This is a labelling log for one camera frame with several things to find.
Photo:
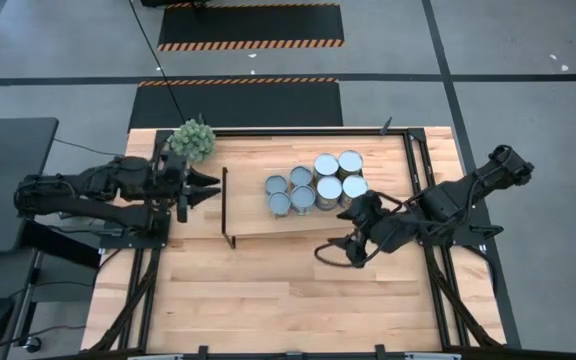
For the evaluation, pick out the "vegetable print can teal rim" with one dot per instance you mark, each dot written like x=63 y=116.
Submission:
x=303 y=196

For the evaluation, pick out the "tomato print can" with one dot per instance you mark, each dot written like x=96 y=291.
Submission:
x=279 y=202

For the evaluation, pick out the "grey desk leg with caster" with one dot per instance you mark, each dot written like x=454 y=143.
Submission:
x=30 y=295

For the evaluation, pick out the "tall peach print can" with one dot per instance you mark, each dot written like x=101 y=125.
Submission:
x=354 y=186

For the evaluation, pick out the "black frame bracket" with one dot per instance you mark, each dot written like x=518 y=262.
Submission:
x=380 y=352
x=203 y=352

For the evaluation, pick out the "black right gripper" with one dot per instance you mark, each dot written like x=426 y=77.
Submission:
x=385 y=227

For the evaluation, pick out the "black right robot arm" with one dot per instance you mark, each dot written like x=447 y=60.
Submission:
x=448 y=200

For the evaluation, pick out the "small black clip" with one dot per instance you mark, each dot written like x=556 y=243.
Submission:
x=386 y=127

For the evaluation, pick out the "tall tin can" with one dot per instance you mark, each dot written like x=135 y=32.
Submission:
x=325 y=165
x=350 y=161

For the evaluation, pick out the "artificial green plant in pot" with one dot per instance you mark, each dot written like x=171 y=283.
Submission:
x=193 y=141

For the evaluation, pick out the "black desk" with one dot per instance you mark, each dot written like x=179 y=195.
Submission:
x=13 y=150

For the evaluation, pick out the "short tin can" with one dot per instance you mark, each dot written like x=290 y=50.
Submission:
x=275 y=184

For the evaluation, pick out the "short green peas can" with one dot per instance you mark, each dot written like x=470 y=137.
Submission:
x=300 y=176

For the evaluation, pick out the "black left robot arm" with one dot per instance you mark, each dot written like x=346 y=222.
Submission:
x=118 y=180

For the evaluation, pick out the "black aluminium table frame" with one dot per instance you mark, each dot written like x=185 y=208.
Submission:
x=293 y=133

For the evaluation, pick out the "black mat orange hazard stripes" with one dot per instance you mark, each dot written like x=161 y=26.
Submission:
x=250 y=22
x=243 y=105

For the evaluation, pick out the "small black camera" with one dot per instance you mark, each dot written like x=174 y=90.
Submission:
x=294 y=356

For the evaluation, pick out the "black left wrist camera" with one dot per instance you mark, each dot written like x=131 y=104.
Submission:
x=183 y=210

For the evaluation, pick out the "tall blue peas can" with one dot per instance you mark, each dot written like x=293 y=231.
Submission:
x=329 y=188

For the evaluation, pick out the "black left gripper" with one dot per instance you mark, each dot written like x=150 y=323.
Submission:
x=173 y=180

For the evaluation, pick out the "wooden shelf black metal frame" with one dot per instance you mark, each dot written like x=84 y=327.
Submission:
x=248 y=210

